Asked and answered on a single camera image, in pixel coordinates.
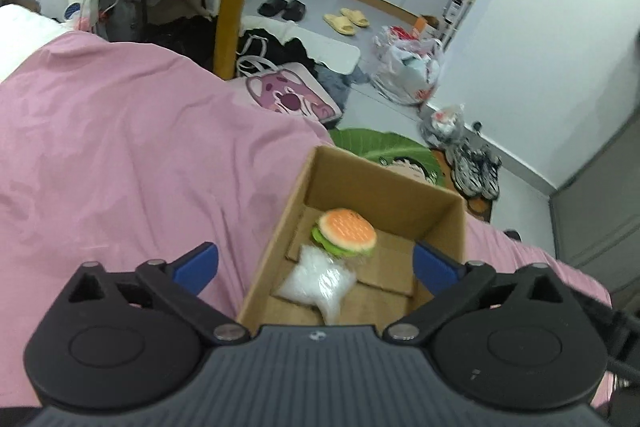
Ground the left black slipper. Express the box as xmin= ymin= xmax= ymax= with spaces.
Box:
xmin=257 ymin=0 xmax=288 ymax=17

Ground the grey cabinet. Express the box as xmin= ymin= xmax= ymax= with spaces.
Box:
xmin=551 ymin=114 xmax=640 ymax=294

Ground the clear star-shaped plastic bag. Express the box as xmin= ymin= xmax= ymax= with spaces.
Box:
xmin=274 ymin=245 xmax=357 ymax=325

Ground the small clear plastic bag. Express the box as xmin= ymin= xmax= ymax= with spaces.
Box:
xmin=419 ymin=103 xmax=465 ymax=150

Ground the left yellow slipper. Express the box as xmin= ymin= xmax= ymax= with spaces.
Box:
xmin=323 ymin=14 xmax=357 ymax=37

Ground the white floor mat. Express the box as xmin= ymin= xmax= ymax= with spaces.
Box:
xmin=241 ymin=15 xmax=361 ymax=75

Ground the black clothes pile on floor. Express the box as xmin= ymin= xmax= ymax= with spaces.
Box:
xmin=235 ymin=28 xmax=317 ymax=77

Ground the pink bear tote bag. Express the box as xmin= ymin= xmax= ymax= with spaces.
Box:
xmin=227 ymin=63 xmax=343 ymax=126

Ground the right black slipper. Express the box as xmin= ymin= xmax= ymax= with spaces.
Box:
xmin=281 ymin=0 xmax=306 ymax=23

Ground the large white red plastic bag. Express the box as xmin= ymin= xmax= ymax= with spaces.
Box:
xmin=370 ymin=26 xmax=444 ymax=106

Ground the pink bed sheet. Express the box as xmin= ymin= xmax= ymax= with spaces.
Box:
xmin=0 ymin=30 xmax=614 ymax=410

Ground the toy hamburger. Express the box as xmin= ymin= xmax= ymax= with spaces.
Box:
xmin=311 ymin=208 xmax=378 ymax=258

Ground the brown cardboard box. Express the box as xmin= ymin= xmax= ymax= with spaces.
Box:
xmin=238 ymin=146 xmax=466 ymax=333

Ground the black slipper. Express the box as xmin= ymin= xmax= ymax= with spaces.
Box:
xmin=281 ymin=0 xmax=306 ymax=23
xmin=257 ymin=0 xmax=288 ymax=17

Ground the grey sneaker right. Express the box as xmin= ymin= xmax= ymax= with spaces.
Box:
xmin=478 ymin=146 xmax=502 ymax=200

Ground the right yellow slipper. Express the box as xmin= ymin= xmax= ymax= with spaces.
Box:
xmin=341 ymin=8 xmax=370 ymax=28

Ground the grey sneaker left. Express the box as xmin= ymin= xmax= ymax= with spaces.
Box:
xmin=445 ymin=140 xmax=483 ymax=198

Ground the yellow slipper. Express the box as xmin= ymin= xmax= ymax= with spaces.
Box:
xmin=323 ymin=14 xmax=357 ymax=37
xmin=341 ymin=8 xmax=370 ymax=28

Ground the grey sneaker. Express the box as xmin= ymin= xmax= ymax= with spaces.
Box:
xmin=478 ymin=146 xmax=502 ymax=200
xmin=445 ymin=140 xmax=483 ymax=198

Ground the green leaf floor mat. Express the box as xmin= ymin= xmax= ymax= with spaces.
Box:
xmin=330 ymin=129 xmax=445 ymax=187

